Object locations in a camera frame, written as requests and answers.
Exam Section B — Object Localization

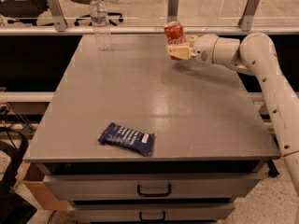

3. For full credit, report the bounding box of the red coke can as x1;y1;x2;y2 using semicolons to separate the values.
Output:
164;20;188;62

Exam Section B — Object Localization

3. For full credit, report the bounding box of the metal bracket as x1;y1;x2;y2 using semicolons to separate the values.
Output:
238;0;260;32
166;0;179;22
47;0;67;32

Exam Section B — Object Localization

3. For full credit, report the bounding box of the clear plastic water bottle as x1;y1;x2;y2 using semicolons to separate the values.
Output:
89;0;112;51

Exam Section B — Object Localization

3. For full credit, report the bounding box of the right metal bracket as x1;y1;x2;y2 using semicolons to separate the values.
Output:
238;0;260;32

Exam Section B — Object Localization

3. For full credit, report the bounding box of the cardboard box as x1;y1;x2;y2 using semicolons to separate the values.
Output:
14;162;70;212

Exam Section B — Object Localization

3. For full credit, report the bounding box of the grey lower drawer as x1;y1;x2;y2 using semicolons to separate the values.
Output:
70;203;235;223

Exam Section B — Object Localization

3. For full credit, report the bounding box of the dark chair at left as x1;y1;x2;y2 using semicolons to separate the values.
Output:
0;0;48;26

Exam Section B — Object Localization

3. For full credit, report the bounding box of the grey upper drawer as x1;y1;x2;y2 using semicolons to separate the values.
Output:
43;173;261;202

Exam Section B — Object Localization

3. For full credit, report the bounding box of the middle metal bracket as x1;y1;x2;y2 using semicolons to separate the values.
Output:
166;0;179;22

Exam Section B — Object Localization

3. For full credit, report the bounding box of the left metal bracket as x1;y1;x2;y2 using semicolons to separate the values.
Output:
47;0;67;32

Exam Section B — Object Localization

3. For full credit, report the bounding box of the grey drawer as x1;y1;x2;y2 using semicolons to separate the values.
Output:
70;203;235;223
43;173;261;202

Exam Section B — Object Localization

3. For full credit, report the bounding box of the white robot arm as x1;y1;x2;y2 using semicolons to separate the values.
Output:
166;33;299;193

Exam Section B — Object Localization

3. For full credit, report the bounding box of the blue snack bag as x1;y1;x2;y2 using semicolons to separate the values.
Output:
98;122;155;157

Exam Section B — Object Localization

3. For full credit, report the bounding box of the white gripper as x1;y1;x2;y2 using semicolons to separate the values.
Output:
166;35;219;64

